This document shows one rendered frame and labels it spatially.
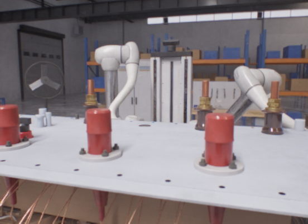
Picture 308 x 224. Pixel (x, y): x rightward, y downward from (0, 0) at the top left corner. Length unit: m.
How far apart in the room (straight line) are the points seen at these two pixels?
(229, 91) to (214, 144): 5.23
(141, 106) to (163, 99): 3.73
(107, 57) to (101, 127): 1.23
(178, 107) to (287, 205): 1.67
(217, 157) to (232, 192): 0.12
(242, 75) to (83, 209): 1.09
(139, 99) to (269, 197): 5.42
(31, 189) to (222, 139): 0.72
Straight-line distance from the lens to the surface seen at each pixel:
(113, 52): 1.89
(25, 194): 1.08
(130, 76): 1.85
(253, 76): 1.55
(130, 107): 5.96
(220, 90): 5.84
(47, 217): 1.10
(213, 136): 0.62
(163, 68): 2.14
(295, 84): 9.09
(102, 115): 0.70
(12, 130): 0.92
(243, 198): 0.54
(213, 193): 0.54
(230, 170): 0.63
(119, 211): 0.89
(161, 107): 2.17
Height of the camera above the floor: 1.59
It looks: 7 degrees down
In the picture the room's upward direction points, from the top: straight up
